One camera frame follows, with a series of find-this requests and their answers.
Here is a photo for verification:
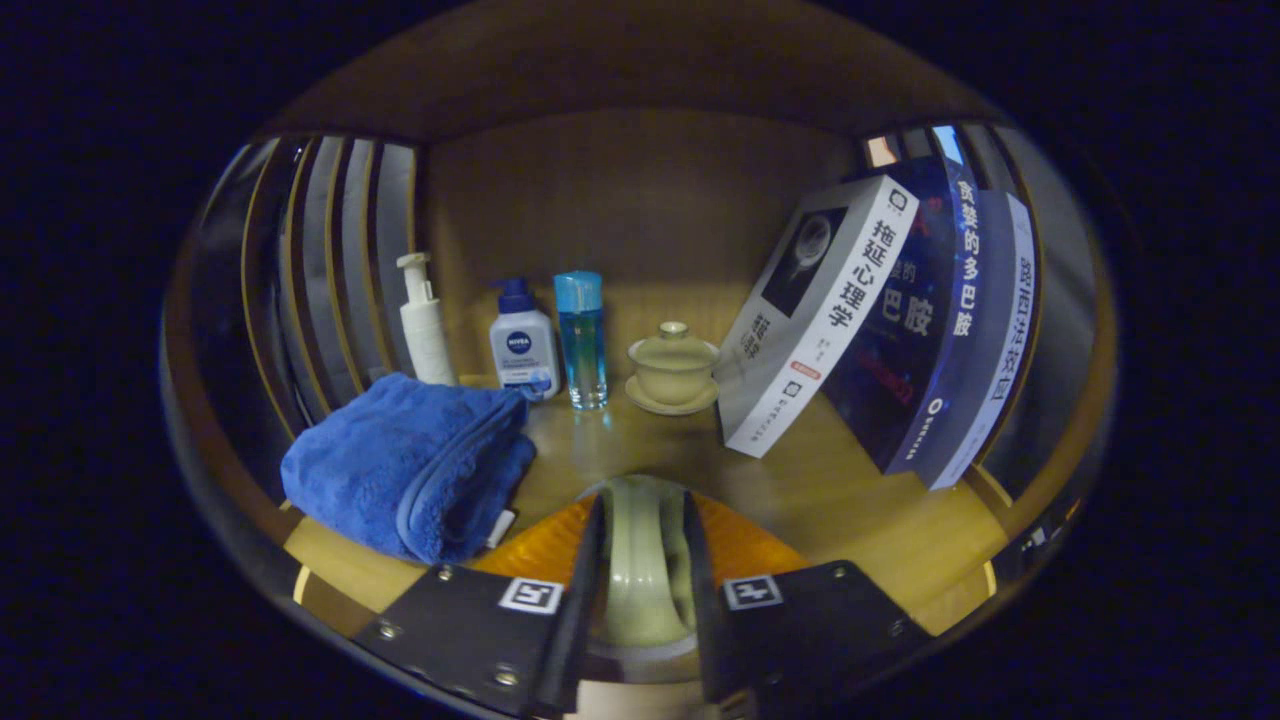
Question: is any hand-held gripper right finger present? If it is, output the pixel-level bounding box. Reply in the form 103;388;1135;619
683;492;933;719

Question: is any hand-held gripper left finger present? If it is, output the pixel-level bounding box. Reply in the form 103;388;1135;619
350;495;608;719

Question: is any cream handled white scrubbing pad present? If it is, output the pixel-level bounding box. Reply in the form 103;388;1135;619
575;474;721;720

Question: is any wooden countertop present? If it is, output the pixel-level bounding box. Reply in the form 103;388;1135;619
285;375;1011;641

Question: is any wooden cabinet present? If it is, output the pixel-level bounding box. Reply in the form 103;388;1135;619
160;0;1121;661

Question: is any blue folded towel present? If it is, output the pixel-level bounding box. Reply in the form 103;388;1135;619
280;373;538;566

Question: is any beige lidded teacup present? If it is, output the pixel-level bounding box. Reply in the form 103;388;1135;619
625;321;721;417

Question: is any white blue-capped lotion bottle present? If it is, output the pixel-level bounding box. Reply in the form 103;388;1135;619
489;277;561;402

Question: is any clear blue bottle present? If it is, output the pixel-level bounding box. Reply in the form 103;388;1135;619
554;270;609;411

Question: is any white pump bottle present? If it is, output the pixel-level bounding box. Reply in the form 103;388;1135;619
396;252;458;388

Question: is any dark blue book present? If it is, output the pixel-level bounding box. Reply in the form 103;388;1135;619
820;155;986;476

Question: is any white book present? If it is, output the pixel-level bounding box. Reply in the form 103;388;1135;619
714;175;920;459

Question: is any pale blue book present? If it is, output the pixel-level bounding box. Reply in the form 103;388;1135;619
925;190;1038;491

